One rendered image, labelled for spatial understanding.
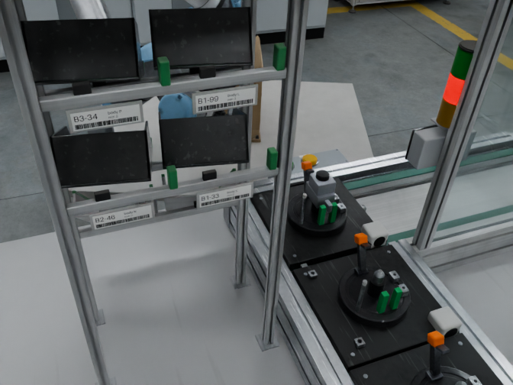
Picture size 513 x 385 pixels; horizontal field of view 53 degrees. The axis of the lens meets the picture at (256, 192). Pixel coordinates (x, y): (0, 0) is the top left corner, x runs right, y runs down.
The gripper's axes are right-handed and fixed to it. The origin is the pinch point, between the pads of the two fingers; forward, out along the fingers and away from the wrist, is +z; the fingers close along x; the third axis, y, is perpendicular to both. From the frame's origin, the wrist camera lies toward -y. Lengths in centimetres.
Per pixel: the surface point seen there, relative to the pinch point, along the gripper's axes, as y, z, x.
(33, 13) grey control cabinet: -30, 178, 206
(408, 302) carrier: -11, -40, -60
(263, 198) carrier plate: -11.7, -19.7, -22.9
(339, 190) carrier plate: -4.2, -10.8, -38.2
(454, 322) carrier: -10, -42, -69
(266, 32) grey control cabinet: 15, 290, 79
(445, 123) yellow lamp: 22, -33, -51
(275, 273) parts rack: -13, -52, -35
